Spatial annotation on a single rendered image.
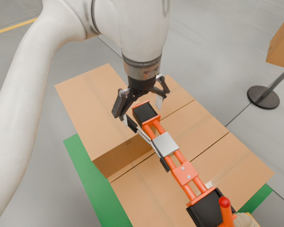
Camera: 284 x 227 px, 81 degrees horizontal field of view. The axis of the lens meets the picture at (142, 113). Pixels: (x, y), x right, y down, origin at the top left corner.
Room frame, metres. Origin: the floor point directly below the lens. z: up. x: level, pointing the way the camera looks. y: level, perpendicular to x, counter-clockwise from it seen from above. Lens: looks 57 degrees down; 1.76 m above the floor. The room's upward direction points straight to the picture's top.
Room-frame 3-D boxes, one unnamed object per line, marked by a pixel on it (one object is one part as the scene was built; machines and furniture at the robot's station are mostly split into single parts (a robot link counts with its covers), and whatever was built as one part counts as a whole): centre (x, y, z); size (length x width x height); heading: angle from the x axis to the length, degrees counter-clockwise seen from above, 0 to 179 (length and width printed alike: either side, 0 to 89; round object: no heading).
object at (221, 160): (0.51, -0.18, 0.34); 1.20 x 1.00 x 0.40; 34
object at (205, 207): (0.03, -0.18, 1.24); 0.10 x 0.08 x 0.06; 120
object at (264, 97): (1.40, -1.62, 0.31); 0.40 x 0.40 x 0.62
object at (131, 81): (0.32, 0.00, 1.42); 0.08 x 0.07 x 0.09; 120
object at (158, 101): (0.35, -0.06, 1.29); 0.03 x 0.01 x 0.07; 30
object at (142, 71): (0.32, 0.00, 1.50); 0.09 x 0.09 x 0.06
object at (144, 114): (0.33, -0.01, 1.23); 0.08 x 0.07 x 0.05; 30
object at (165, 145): (0.21, -0.08, 1.23); 0.07 x 0.07 x 0.04; 30
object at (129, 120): (0.25, 0.01, 1.23); 0.31 x 0.03 x 0.05; 42
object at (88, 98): (0.61, 0.25, 0.74); 0.60 x 0.40 x 0.40; 33
